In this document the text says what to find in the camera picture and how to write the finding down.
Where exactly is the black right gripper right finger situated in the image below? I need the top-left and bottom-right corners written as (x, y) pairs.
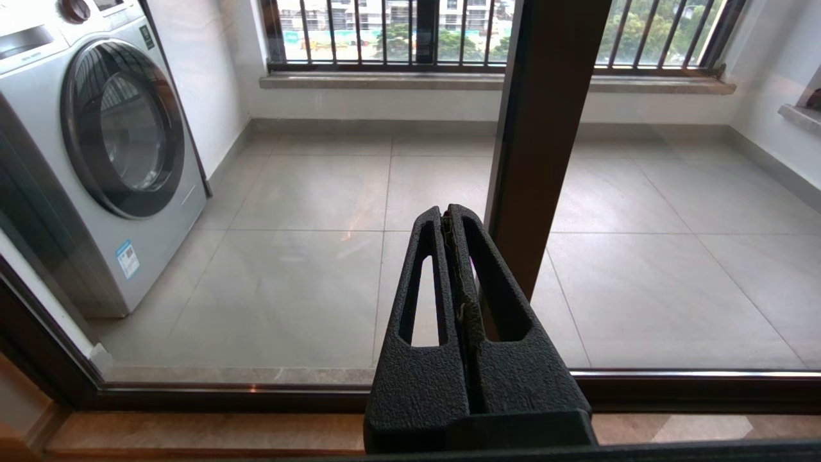
top-left (443, 203), bottom-right (598, 450)

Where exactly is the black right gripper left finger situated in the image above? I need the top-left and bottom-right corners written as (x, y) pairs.
top-left (363, 207), bottom-right (472, 455)

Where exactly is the dark-framed glass sliding door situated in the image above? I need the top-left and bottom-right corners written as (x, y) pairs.
top-left (0, 0), bottom-right (614, 393)

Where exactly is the stone window sill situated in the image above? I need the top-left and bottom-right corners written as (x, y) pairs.
top-left (778, 103), bottom-right (821, 137)
top-left (258, 69), bottom-right (737, 96)

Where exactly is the black metal balcony railing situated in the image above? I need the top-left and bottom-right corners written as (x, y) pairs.
top-left (260, 0), bottom-right (748, 73)

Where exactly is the white front-load washing machine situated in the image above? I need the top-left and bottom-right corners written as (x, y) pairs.
top-left (0, 0), bottom-right (209, 320)

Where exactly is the dark casement window frame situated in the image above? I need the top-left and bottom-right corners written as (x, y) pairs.
top-left (260, 0), bottom-right (443, 68)

